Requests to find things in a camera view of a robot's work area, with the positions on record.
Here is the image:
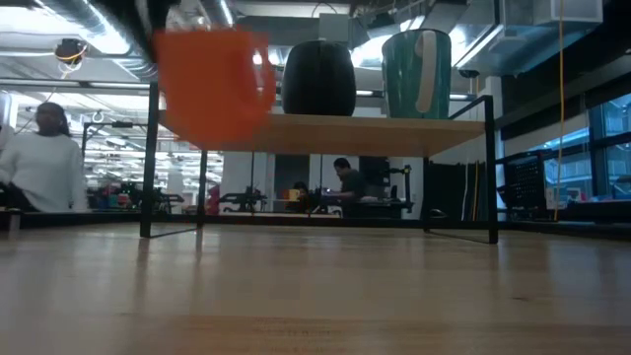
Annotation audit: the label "orange plastic mug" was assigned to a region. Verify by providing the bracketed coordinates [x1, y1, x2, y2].
[152, 28, 277, 149]

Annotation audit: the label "black mug blue inside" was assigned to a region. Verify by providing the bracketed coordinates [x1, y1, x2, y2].
[281, 39, 357, 117]

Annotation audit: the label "tall teal ceramic cup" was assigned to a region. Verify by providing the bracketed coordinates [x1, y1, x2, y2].
[382, 28, 453, 119]

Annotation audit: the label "round ceiling sensor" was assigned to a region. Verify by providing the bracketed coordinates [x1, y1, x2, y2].
[53, 37, 89, 65]

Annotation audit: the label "person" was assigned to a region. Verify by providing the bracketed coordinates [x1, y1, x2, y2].
[0, 102, 89, 213]
[332, 157, 369, 218]
[293, 180, 313, 213]

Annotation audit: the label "gray ceiling box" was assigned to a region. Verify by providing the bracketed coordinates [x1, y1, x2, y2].
[317, 12, 352, 44]

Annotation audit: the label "black background machine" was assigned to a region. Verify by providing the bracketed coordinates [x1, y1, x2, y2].
[359, 156, 415, 218]

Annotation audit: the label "black leaning panels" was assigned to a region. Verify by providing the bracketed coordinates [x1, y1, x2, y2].
[426, 160, 487, 222]

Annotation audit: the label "black perforated crate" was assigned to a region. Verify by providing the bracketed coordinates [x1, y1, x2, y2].
[502, 151, 548, 213]

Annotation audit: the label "silver ventilation duct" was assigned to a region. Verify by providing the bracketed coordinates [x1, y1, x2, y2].
[199, 0, 237, 30]

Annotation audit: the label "black background rig frame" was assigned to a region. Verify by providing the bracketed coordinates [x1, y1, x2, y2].
[81, 120, 144, 208]

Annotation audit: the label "wooden shelf black metal frame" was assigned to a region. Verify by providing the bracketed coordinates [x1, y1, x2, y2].
[139, 81, 499, 246]

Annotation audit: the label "black table frame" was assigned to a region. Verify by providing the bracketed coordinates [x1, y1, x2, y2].
[0, 209, 631, 243]

